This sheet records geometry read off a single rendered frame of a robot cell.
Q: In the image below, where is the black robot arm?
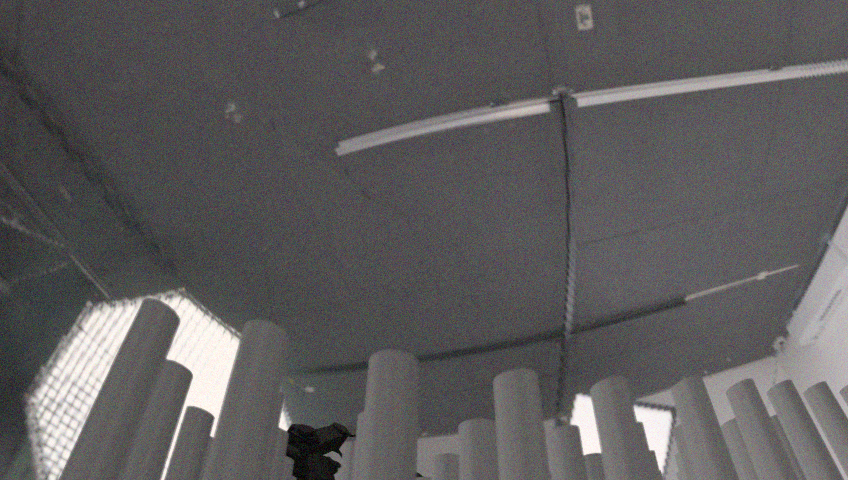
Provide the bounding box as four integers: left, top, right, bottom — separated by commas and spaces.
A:
286, 423, 357, 480

